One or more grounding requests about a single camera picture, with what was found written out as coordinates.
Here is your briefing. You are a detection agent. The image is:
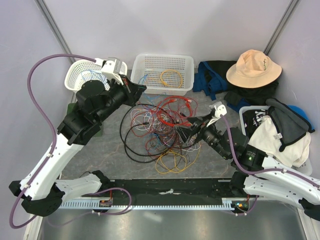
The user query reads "thin light blue wire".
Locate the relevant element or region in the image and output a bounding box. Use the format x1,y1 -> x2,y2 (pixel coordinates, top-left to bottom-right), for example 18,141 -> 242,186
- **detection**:
79,69 -> 168,151

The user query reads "thin brown wire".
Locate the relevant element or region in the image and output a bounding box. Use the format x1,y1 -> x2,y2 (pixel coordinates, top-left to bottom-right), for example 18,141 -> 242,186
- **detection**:
144,122 -> 198,161

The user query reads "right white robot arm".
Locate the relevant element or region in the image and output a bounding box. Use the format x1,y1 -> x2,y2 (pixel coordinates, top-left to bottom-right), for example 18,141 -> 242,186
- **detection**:
175,113 -> 320,221

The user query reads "aluminium corner post left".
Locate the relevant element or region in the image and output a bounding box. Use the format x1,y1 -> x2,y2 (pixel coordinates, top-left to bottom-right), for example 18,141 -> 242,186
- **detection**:
34,0 -> 72,54

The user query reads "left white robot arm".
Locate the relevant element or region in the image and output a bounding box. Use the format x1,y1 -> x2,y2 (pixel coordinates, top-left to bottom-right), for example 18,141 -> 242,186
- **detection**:
9,75 -> 147,217

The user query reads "thin white wire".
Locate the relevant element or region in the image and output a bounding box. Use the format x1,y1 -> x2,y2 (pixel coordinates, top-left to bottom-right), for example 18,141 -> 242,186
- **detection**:
129,108 -> 202,153

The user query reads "aluminium corner post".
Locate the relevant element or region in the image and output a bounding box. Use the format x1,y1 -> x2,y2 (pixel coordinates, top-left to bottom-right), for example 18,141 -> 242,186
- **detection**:
34,0 -> 72,54
263,0 -> 301,56

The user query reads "thin yellow wire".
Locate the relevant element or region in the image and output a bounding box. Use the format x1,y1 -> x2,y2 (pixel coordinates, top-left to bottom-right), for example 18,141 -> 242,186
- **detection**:
143,56 -> 201,174

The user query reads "grey black-trimmed garment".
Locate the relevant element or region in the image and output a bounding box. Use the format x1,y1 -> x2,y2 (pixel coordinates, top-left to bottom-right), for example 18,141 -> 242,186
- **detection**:
265,98 -> 315,152

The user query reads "rounded white perforated basket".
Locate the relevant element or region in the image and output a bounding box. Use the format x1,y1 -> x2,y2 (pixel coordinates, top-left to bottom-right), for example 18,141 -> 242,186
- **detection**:
64,59 -> 124,93

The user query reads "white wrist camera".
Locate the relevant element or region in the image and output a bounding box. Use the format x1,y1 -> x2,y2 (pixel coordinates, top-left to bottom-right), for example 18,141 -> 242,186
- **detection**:
207,101 -> 227,126
94,57 -> 128,80

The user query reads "yellow ethernet patch cable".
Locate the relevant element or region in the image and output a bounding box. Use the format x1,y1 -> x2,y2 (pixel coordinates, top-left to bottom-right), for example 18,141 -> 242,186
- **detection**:
160,69 -> 184,89

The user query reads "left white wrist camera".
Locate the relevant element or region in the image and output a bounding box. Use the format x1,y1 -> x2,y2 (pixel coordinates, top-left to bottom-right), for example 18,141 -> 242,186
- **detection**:
94,57 -> 128,80

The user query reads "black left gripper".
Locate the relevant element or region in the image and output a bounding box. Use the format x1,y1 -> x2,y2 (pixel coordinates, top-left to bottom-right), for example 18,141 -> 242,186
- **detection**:
96,73 -> 147,123

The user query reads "black printed shirt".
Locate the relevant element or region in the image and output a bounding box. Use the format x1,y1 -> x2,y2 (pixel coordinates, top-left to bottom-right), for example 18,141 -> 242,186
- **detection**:
242,109 -> 268,136

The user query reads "white laundry basket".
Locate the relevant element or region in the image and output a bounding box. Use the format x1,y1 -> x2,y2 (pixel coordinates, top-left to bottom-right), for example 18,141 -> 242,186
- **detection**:
239,105 -> 313,176

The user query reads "aluminium corner post right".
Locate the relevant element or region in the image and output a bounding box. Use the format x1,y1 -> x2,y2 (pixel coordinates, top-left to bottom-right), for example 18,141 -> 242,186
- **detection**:
263,0 -> 301,56

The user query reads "red ethernet cable large loop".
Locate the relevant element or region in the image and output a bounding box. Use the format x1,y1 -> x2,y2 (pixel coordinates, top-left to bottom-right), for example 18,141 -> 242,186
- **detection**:
155,96 -> 196,127

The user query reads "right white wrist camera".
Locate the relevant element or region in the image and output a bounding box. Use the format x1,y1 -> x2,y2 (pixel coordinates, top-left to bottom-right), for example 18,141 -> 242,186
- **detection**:
207,101 -> 227,126

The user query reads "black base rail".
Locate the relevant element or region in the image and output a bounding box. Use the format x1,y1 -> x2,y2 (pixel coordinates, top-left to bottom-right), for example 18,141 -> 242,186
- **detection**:
99,178 -> 248,207

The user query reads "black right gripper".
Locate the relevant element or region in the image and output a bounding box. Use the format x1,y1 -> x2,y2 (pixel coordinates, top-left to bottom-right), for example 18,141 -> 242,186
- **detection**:
173,113 -> 230,159

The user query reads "blue and black garment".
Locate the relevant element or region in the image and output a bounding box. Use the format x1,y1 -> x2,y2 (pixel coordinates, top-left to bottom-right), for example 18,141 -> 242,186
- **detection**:
192,60 -> 279,112

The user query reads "green plastic tray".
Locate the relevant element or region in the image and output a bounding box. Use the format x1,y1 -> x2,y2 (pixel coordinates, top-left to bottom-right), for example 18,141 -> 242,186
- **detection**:
66,102 -> 104,138

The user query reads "thin dark red wire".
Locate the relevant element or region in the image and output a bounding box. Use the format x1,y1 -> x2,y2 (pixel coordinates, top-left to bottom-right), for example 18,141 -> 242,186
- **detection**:
124,99 -> 181,156

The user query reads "thin pink wire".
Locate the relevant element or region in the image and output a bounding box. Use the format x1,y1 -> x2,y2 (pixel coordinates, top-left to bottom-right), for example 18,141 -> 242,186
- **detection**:
149,99 -> 201,151

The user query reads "thick black cable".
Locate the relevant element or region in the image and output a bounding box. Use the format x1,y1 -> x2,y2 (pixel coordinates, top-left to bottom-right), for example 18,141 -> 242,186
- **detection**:
119,103 -> 200,164

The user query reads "white shirt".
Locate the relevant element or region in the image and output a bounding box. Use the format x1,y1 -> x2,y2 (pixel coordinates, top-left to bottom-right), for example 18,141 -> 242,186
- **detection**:
248,116 -> 311,168

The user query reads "rectangular white perforated basket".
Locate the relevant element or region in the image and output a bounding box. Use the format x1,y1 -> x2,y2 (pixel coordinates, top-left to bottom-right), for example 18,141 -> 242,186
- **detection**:
130,54 -> 195,96

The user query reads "beige bucket hat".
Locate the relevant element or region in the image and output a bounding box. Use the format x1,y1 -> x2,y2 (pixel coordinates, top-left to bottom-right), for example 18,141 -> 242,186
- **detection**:
226,49 -> 282,89

